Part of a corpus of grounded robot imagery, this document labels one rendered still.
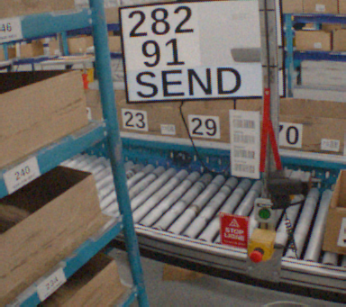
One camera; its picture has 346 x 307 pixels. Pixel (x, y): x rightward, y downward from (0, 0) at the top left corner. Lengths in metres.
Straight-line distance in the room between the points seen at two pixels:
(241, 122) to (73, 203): 0.52
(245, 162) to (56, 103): 0.60
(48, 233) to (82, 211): 0.09
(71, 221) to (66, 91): 0.24
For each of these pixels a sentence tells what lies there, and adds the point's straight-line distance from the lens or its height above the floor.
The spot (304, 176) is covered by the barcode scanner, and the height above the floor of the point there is 1.09.
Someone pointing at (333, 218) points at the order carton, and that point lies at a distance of 1.18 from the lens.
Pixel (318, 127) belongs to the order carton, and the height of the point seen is 1.01.
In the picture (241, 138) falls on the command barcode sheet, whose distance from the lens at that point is 1.00.
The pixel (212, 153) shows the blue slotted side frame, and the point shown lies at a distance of 1.70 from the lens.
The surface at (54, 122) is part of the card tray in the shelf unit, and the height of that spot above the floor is 1.37.
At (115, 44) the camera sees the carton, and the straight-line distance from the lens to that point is 7.32.
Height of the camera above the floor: 1.52
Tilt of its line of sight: 20 degrees down
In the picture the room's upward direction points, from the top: 5 degrees counter-clockwise
